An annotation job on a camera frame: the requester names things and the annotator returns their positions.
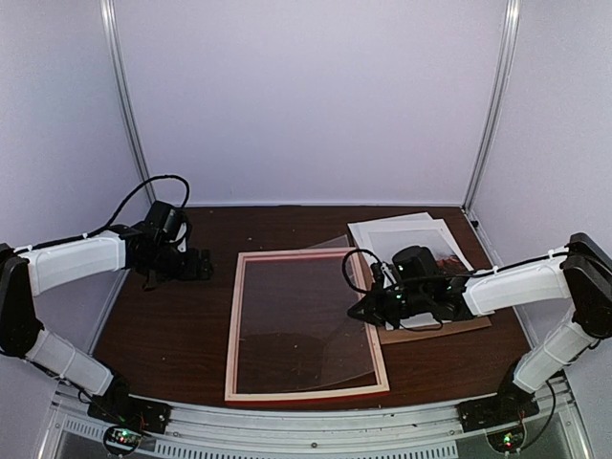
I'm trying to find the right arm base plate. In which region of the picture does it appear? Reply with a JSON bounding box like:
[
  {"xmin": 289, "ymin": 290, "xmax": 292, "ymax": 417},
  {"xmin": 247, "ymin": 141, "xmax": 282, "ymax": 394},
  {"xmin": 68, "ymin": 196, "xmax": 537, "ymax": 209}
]
[{"xmin": 457, "ymin": 396, "xmax": 539, "ymax": 432}]

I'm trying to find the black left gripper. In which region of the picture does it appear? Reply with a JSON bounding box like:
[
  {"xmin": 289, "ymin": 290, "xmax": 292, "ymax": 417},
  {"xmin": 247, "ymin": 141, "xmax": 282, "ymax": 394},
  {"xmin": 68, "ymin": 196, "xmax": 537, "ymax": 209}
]
[{"xmin": 143, "ymin": 242, "xmax": 214, "ymax": 283}]

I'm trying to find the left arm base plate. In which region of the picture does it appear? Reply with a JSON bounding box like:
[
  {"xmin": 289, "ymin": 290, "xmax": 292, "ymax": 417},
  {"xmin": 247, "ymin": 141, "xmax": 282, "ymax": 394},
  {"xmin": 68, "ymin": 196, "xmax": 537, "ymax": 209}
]
[{"xmin": 87, "ymin": 396, "xmax": 171, "ymax": 434}]

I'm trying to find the pink wooden picture frame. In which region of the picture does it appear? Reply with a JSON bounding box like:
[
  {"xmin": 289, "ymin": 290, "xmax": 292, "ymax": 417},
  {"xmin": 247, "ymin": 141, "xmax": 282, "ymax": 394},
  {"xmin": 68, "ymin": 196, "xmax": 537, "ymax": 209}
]
[{"xmin": 224, "ymin": 247, "xmax": 390, "ymax": 408}]

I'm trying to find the aluminium front rail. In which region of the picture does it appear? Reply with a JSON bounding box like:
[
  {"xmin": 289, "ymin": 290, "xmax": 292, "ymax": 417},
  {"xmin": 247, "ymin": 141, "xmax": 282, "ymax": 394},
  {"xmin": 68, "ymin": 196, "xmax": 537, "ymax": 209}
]
[{"xmin": 47, "ymin": 377, "xmax": 582, "ymax": 459}]

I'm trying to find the brown backing board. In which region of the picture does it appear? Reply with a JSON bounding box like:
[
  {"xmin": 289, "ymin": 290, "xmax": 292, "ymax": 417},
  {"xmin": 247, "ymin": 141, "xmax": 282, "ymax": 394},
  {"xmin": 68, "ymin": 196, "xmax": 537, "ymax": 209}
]
[{"xmin": 377, "ymin": 317, "xmax": 492, "ymax": 345}]

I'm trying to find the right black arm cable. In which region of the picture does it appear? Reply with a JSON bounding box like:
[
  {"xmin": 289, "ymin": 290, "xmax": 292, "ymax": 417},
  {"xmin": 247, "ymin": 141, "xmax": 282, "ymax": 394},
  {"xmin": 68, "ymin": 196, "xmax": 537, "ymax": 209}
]
[{"xmin": 340, "ymin": 247, "xmax": 388, "ymax": 293}]

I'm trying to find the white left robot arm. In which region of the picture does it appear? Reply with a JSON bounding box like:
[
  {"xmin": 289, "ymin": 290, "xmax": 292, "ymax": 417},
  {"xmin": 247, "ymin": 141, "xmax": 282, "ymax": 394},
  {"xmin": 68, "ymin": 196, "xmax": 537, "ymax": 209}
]
[{"xmin": 1, "ymin": 201, "xmax": 213, "ymax": 425}]

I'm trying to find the left aluminium corner post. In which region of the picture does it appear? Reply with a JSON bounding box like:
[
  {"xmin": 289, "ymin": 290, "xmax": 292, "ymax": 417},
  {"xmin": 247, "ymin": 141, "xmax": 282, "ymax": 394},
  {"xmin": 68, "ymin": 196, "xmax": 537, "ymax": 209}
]
[{"xmin": 99, "ymin": 0, "xmax": 151, "ymax": 182}]

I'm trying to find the right aluminium corner post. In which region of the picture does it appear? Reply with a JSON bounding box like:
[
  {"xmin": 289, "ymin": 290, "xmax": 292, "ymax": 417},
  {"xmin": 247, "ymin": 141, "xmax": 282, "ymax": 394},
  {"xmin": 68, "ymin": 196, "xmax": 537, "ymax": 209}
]
[{"xmin": 462, "ymin": 0, "xmax": 522, "ymax": 215}]

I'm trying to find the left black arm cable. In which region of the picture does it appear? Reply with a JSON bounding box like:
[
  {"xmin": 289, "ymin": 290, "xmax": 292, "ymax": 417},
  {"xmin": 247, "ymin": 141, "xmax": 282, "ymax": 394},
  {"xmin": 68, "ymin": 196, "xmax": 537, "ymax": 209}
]
[{"xmin": 95, "ymin": 175, "xmax": 191, "ymax": 235}]

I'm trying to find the aluminium corner post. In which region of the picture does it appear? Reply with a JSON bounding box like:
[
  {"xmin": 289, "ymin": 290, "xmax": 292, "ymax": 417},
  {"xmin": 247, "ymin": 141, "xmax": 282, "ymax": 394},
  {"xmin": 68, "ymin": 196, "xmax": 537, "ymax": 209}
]
[
  {"xmin": 462, "ymin": 0, "xmax": 522, "ymax": 215},
  {"xmin": 99, "ymin": 0, "xmax": 151, "ymax": 182}
]

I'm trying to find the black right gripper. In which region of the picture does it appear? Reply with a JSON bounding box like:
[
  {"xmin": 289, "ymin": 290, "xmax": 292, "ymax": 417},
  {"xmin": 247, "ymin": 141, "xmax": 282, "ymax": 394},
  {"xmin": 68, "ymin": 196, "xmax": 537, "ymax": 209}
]
[{"xmin": 348, "ymin": 282, "xmax": 430, "ymax": 330}]

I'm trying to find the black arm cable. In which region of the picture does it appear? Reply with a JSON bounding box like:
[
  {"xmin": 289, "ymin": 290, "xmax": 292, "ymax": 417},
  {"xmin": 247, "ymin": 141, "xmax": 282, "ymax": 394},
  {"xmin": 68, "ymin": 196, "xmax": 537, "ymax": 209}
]
[
  {"xmin": 340, "ymin": 247, "xmax": 388, "ymax": 293},
  {"xmin": 95, "ymin": 175, "xmax": 191, "ymax": 235}
]

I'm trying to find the red landscape photo print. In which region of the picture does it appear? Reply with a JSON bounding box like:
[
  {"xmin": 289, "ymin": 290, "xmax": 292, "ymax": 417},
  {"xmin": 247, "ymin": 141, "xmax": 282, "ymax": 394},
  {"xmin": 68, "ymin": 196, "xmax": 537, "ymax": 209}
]
[{"xmin": 369, "ymin": 219, "xmax": 472, "ymax": 287}]

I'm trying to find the clear acrylic sheet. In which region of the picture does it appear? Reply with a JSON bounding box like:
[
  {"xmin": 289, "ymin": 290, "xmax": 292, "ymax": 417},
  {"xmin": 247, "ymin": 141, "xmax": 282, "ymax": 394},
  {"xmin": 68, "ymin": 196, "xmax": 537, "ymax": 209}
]
[{"xmin": 236, "ymin": 232, "xmax": 377, "ymax": 393}]

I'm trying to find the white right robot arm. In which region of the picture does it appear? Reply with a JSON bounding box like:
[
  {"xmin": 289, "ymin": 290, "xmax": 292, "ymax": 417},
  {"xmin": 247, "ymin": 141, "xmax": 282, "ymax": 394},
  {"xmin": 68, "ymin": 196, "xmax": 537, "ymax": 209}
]
[{"xmin": 347, "ymin": 232, "xmax": 611, "ymax": 423}]

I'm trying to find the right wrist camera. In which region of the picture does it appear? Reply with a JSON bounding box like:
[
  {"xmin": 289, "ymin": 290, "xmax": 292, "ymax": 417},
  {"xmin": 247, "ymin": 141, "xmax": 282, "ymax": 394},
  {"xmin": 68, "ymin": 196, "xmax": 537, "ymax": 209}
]
[{"xmin": 370, "ymin": 262, "xmax": 387, "ymax": 290}]

